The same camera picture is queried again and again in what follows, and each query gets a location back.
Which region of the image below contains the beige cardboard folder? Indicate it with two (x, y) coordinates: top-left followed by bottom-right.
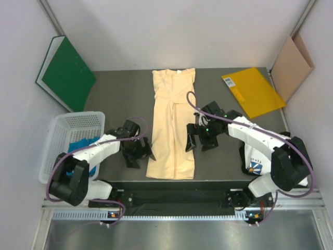
(271, 34), (314, 103)

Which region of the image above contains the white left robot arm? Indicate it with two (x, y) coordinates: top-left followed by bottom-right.
(46, 118), (155, 207)

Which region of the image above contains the white plastic basket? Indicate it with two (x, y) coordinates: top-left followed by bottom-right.
(39, 111), (105, 184)

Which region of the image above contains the perforated cable duct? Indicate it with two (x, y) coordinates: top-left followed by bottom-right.
(52, 210), (263, 222)

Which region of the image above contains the aluminium frame rail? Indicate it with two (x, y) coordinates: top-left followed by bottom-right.
(42, 189), (325, 210)

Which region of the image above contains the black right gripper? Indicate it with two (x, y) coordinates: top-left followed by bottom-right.
(185, 121), (219, 153)

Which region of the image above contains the blue t shirt in basket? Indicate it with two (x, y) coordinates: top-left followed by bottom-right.
(66, 136), (100, 177)

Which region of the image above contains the white t shirt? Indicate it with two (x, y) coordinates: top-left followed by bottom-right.
(239, 133), (312, 191)

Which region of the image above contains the yellow plastic folder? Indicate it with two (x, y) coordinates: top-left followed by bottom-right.
(222, 68), (286, 119)

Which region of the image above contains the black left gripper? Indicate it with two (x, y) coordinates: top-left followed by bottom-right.
(123, 135), (155, 168)

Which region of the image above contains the cream yellow t shirt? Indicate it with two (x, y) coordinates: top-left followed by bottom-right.
(146, 68), (196, 180)

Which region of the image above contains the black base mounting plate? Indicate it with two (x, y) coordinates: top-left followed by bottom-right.
(87, 182), (275, 210)

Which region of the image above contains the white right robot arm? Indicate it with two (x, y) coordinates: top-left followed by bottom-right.
(185, 102), (314, 206)

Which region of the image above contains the green binder folder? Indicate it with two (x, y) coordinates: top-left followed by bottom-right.
(35, 36), (96, 112)

